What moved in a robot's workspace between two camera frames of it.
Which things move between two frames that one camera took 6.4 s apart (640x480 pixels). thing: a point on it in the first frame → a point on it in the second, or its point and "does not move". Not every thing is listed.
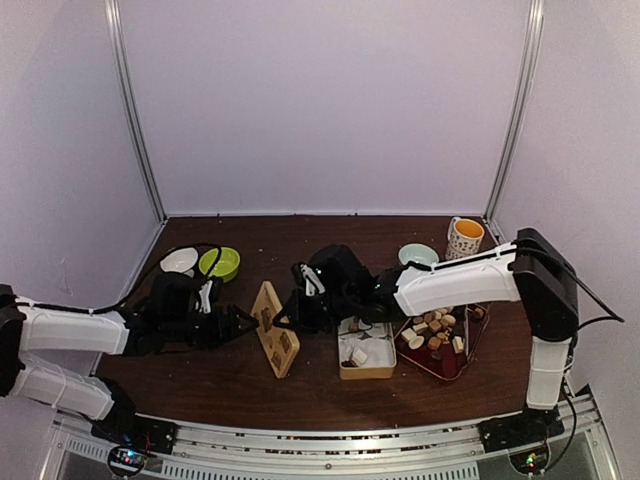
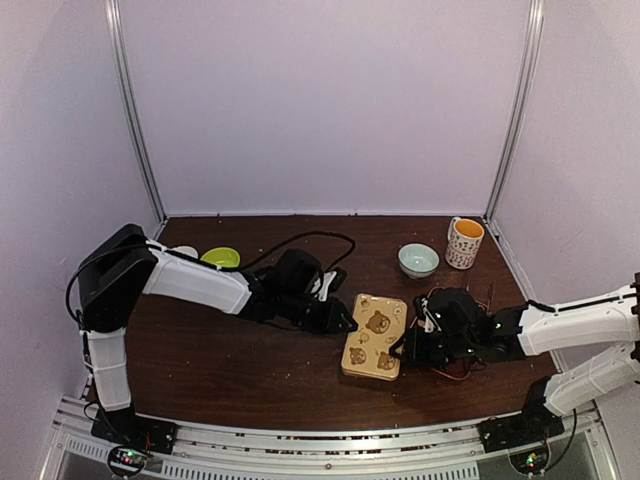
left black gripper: [228, 331] → [331, 320]
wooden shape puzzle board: [278, 340] → [366, 351]
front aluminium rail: [454, 450] does not move
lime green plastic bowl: [226, 266] does not move
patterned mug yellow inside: [464, 238] does not move
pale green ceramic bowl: [418, 253] does not move
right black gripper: [297, 314] → [414, 353]
